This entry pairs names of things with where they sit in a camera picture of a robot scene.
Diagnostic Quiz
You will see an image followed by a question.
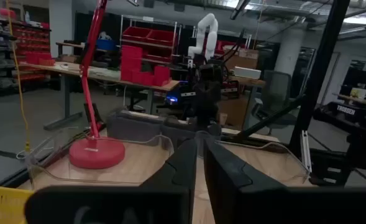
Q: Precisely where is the gray office chair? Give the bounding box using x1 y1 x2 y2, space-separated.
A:
250 70 299 135

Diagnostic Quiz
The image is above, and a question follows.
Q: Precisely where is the wooden side table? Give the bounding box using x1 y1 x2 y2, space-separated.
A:
222 76 267 129

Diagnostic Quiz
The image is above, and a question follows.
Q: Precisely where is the clear plastic basket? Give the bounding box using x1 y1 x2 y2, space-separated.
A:
25 126 175 187
215 139 312 185

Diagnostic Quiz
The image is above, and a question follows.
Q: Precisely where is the brown cardboard box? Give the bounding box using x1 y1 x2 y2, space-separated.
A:
224 48 260 71

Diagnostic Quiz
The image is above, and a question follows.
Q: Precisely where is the long wooden workbench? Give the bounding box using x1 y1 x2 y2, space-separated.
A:
19 60 181 131

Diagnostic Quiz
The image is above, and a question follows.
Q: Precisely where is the black rig frame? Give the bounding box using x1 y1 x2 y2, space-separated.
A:
235 0 351 154

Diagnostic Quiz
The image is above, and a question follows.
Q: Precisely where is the metal rack with red bins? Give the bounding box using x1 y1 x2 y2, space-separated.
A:
119 14 182 63

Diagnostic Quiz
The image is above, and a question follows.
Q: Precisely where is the white metal bracket strip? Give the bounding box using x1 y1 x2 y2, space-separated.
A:
300 129 313 174

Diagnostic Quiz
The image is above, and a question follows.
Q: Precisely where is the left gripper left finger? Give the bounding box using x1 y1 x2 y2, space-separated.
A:
24 138 198 224

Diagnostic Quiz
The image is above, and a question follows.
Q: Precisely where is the yellow plastic basket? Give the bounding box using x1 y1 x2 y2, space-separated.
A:
0 185 34 224

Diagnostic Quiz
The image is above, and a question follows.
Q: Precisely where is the smoky gray plastic basket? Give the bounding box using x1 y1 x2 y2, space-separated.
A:
106 110 167 147

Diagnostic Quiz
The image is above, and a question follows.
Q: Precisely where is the yellow hanging cable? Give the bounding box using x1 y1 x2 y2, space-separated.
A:
4 0 32 153

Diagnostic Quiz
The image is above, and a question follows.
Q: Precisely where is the white flat box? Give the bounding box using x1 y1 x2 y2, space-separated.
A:
233 65 262 80

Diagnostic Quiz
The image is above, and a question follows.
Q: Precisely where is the stack of red bins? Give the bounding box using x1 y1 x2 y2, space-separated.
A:
119 45 173 88

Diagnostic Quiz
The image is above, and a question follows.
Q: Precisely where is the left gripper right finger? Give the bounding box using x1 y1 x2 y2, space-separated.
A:
203 139 366 224

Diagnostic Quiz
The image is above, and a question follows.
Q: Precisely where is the shelf of red bins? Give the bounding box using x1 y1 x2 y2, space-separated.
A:
12 21 57 82

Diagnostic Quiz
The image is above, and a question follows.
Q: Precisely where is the black box with blue light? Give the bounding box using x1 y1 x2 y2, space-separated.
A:
163 80 196 110

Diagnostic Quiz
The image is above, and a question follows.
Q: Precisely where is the white round column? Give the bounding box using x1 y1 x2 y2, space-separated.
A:
273 29 305 77

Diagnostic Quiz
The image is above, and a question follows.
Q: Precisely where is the blue storage bin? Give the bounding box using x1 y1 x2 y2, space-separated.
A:
95 38 119 52

